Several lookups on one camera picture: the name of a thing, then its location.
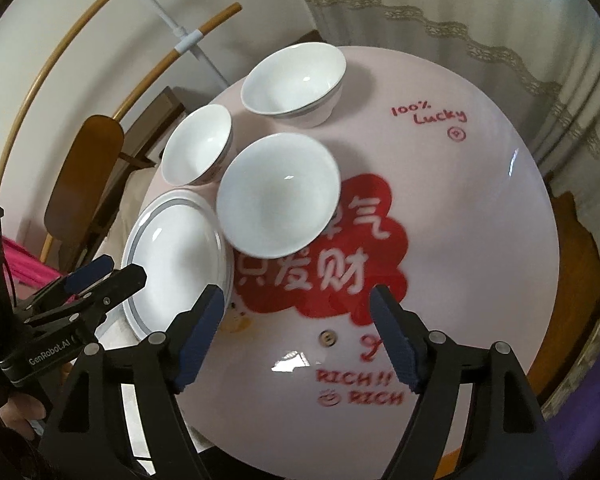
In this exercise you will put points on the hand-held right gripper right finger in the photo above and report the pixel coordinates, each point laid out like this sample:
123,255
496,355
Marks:
392,340

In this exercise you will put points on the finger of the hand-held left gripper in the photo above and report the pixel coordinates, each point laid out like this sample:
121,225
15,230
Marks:
87,272
122,280

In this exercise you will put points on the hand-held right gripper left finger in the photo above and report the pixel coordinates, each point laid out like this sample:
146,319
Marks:
200,340

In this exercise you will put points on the large white bowl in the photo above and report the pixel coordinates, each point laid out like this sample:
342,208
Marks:
292,80

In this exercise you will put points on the person's left hand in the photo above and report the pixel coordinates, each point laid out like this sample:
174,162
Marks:
17,410

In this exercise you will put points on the magenta cloth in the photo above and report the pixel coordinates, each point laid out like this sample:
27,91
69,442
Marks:
25,265

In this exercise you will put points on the beige seat cushion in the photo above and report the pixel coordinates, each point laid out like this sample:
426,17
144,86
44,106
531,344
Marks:
130,195

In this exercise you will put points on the brown wooden chair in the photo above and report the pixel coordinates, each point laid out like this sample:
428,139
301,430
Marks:
82,175

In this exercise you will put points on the white tablecloth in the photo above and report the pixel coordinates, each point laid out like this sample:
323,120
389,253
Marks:
145,425

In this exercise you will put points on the round table pink cloth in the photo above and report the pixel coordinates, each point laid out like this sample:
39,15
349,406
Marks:
455,210

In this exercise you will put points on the dark wooden stool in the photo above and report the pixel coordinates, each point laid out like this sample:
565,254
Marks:
152,115

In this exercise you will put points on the purple covered sofa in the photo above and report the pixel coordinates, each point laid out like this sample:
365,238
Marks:
580,410

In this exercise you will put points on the white barre stand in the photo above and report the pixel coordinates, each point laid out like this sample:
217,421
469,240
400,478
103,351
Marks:
180,22

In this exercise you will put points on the long wooden barre rail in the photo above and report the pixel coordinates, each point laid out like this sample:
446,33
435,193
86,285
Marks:
55,55

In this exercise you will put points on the short wooden barre rail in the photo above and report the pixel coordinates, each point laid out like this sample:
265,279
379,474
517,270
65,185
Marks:
180,45

